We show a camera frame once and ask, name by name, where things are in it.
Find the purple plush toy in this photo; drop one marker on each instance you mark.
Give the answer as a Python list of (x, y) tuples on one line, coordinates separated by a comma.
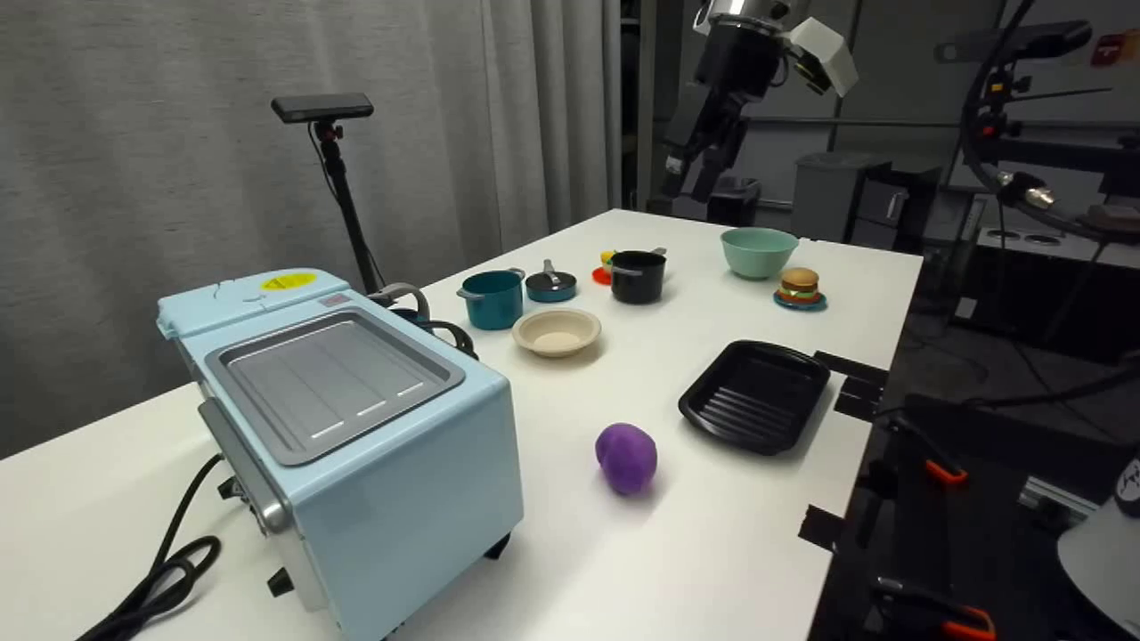
[(624, 456)]

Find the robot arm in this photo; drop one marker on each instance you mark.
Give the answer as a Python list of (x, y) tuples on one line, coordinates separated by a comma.
[(746, 46)]

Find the beige white plate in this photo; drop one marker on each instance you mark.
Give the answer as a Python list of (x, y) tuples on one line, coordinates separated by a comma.
[(558, 332)]

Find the red yellow toy pieces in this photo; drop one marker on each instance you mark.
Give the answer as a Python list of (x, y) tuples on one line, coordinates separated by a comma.
[(602, 270)]

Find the black toy pot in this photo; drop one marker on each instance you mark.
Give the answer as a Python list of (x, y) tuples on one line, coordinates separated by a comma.
[(638, 274)]

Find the teal toy pot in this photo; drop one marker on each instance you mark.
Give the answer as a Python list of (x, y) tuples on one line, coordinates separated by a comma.
[(493, 302)]

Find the toy burger on plate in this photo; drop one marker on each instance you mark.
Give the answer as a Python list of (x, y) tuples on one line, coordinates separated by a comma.
[(800, 290)]

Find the dark pot lid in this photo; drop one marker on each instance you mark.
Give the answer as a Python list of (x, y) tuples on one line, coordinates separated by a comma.
[(551, 283)]

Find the black grill pan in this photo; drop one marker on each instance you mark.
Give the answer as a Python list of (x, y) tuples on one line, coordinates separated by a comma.
[(756, 395)]

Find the mint green bowl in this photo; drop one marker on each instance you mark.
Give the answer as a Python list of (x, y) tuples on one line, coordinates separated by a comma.
[(756, 254)]

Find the light blue toaster oven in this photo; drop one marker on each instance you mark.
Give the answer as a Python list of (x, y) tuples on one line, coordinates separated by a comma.
[(375, 456)]

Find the grey round object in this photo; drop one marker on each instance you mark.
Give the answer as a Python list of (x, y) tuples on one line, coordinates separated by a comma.
[(1102, 554)]

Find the black camera on stand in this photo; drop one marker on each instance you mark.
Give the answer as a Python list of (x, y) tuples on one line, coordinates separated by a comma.
[(322, 114), (1028, 42)]

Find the orange handled clamp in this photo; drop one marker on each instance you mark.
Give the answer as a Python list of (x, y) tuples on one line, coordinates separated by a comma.
[(919, 615), (919, 450)]

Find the orange handled lower clamp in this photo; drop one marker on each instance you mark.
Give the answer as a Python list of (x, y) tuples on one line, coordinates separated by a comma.
[(919, 615)]

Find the black camera on right stand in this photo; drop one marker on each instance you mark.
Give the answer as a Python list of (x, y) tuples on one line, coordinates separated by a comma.
[(1028, 42)]

